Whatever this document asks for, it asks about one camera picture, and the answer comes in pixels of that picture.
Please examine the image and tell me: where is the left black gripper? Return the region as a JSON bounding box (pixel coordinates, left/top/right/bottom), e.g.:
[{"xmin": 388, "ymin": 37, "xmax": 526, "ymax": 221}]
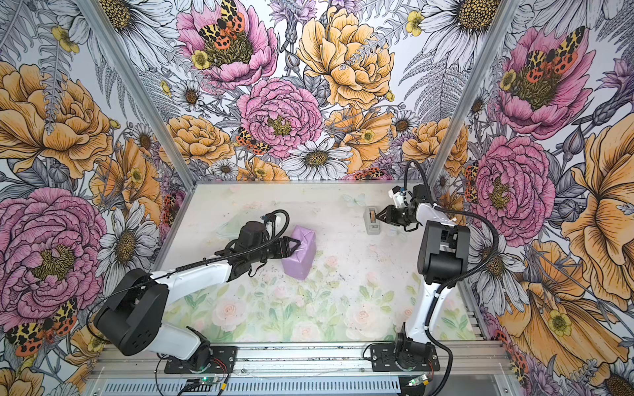
[{"xmin": 251, "ymin": 237, "xmax": 300, "ymax": 262}]

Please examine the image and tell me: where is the pink wrapping paper sheet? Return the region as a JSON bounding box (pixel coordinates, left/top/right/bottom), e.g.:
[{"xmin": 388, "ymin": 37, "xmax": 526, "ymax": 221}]
[{"xmin": 282, "ymin": 226, "xmax": 317, "ymax": 281}]

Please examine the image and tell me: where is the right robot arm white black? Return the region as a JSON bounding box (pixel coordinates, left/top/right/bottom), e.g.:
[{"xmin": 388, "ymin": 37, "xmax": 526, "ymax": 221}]
[{"xmin": 376, "ymin": 185, "xmax": 471, "ymax": 371}]

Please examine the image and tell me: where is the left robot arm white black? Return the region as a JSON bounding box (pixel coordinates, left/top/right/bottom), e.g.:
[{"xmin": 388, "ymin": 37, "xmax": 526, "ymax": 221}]
[{"xmin": 93, "ymin": 214, "xmax": 315, "ymax": 373}]

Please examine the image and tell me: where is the white tape dispenser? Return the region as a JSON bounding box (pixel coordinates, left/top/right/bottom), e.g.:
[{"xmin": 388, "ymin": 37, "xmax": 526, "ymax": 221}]
[{"xmin": 363, "ymin": 206, "xmax": 381, "ymax": 235}]

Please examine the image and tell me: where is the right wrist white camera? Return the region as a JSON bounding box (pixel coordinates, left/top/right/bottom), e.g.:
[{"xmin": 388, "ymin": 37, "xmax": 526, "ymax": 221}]
[{"xmin": 388, "ymin": 186, "xmax": 407, "ymax": 209}]

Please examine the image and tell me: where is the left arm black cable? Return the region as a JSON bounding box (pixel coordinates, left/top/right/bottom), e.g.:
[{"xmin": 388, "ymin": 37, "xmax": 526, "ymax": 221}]
[{"xmin": 85, "ymin": 209, "xmax": 292, "ymax": 343}]

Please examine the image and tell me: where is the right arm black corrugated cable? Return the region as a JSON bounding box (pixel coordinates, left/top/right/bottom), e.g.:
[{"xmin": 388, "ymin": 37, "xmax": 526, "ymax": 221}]
[{"xmin": 402, "ymin": 159, "xmax": 500, "ymax": 396}]

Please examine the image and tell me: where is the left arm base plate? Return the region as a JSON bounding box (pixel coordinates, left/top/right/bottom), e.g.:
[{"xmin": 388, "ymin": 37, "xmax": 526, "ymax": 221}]
[{"xmin": 163, "ymin": 346, "xmax": 239, "ymax": 375}]

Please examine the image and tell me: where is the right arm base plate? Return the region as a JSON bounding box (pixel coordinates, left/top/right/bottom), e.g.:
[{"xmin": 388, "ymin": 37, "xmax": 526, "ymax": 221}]
[{"xmin": 363, "ymin": 343, "xmax": 440, "ymax": 372}]

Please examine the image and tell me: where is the aluminium front rail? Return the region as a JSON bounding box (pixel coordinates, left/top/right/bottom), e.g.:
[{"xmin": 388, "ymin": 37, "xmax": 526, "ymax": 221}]
[{"xmin": 88, "ymin": 342, "xmax": 511, "ymax": 380}]

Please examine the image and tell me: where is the white vented cable duct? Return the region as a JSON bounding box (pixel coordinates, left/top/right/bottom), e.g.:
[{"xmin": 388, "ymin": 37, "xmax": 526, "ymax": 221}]
[{"xmin": 90, "ymin": 376, "xmax": 401, "ymax": 395}]

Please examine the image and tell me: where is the right aluminium corner post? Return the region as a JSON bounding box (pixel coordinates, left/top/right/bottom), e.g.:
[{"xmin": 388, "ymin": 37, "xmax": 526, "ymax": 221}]
[{"xmin": 428, "ymin": 0, "xmax": 520, "ymax": 184}]

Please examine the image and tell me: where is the aluminium corner post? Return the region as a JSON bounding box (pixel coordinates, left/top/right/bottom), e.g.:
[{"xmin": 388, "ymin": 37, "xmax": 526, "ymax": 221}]
[
  {"xmin": 78, "ymin": 1, "xmax": 196, "ymax": 192},
  {"xmin": 428, "ymin": 0, "xmax": 520, "ymax": 184}
]

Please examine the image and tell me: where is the left aluminium corner post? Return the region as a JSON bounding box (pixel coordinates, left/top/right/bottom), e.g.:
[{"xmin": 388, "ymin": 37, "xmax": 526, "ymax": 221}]
[{"xmin": 78, "ymin": 1, "xmax": 196, "ymax": 192}]

